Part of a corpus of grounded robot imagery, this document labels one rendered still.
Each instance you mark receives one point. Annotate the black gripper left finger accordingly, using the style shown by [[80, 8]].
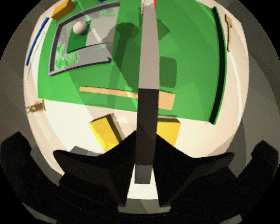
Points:
[[112, 169]]

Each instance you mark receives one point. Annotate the green flat mat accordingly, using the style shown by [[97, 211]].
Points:
[[188, 53]]

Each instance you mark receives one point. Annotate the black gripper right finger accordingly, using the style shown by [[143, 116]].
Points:
[[174, 170]]

